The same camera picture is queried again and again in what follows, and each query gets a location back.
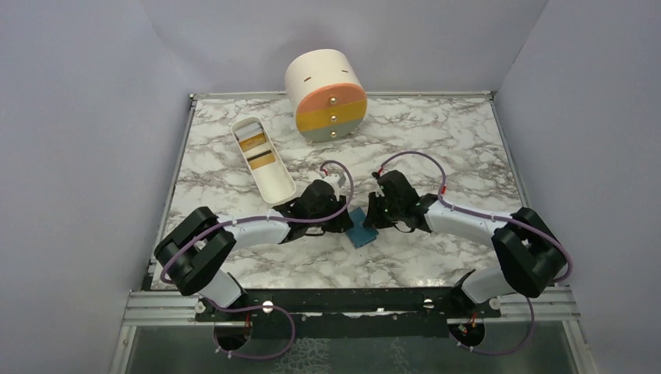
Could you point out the gold card beside stack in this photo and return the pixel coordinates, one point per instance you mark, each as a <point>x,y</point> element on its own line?
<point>253,141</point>

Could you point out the long white card tray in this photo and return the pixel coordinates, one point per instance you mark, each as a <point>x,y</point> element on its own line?
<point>273,181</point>

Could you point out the gold card in tray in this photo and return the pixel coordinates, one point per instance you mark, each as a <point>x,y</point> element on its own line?
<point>261,159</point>

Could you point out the blue leather card holder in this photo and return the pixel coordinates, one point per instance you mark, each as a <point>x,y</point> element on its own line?
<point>360,236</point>

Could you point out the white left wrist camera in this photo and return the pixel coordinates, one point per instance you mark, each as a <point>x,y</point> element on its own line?
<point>336,181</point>

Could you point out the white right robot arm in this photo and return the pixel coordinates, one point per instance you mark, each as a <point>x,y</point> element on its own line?
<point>529,256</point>

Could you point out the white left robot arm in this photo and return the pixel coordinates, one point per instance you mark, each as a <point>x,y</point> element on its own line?
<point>192,254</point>

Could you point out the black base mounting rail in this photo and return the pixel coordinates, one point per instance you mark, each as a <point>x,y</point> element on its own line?
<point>272,313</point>

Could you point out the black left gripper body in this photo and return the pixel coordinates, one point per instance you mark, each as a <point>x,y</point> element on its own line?
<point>329,226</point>

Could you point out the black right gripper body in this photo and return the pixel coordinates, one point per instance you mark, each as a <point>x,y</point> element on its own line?
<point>390,212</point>

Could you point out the round three-drawer mini cabinet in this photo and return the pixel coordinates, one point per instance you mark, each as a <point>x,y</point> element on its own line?
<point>328,101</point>

